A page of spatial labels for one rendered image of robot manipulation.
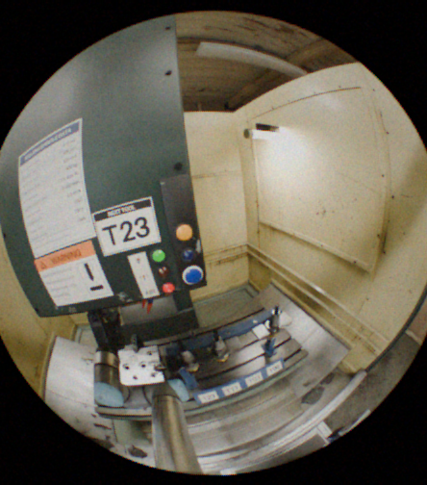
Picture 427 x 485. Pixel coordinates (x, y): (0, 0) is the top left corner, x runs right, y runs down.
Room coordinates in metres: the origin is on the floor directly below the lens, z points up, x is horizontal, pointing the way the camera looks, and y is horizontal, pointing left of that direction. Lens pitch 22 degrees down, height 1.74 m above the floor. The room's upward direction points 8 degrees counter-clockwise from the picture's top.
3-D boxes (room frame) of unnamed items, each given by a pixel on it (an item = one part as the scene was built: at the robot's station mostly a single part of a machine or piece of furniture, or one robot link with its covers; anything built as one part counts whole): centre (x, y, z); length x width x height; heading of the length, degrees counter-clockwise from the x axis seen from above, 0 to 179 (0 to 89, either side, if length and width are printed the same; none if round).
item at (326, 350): (0.56, -0.23, 0.75); 0.89 x 0.70 x 0.26; 18
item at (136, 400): (0.10, 0.28, 1.26); 0.11 x 0.08 x 0.11; 109
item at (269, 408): (0.04, 0.07, 0.70); 0.90 x 0.30 x 0.16; 108
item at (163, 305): (0.78, 0.52, 1.16); 0.48 x 0.05 x 0.51; 108
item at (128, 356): (0.34, 0.47, 0.96); 0.29 x 0.23 x 0.05; 108
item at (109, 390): (0.09, 0.30, 1.36); 0.11 x 0.08 x 0.09; 18
